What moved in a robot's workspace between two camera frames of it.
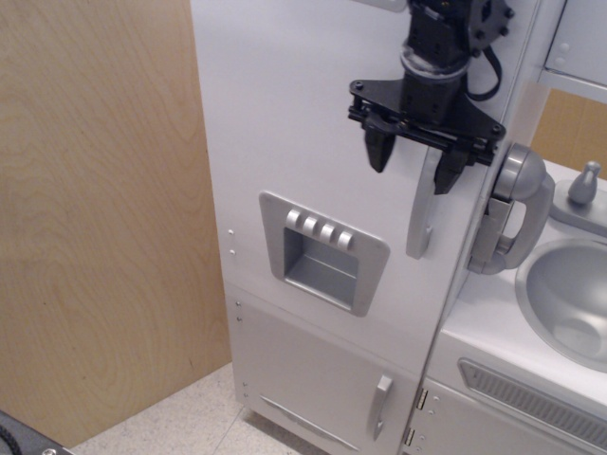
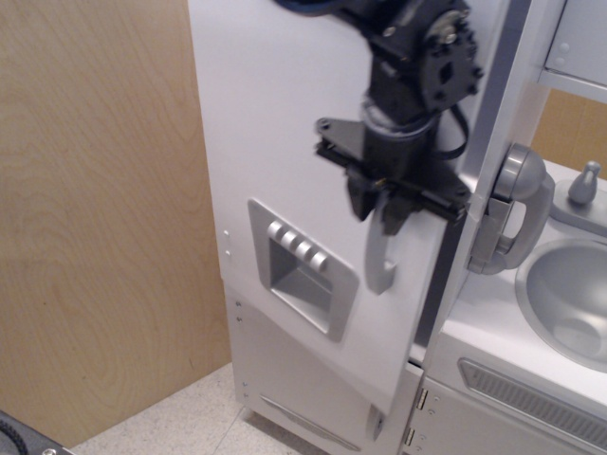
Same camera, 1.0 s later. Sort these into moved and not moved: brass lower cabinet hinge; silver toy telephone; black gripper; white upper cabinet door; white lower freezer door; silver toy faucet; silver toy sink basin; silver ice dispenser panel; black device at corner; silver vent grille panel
Moved: silver ice dispenser panel; black gripper
Not moved: white upper cabinet door; silver toy sink basin; black device at corner; silver vent grille panel; white lower freezer door; silver toy faucet; brass lower cabinet hinge; silver toy telephone
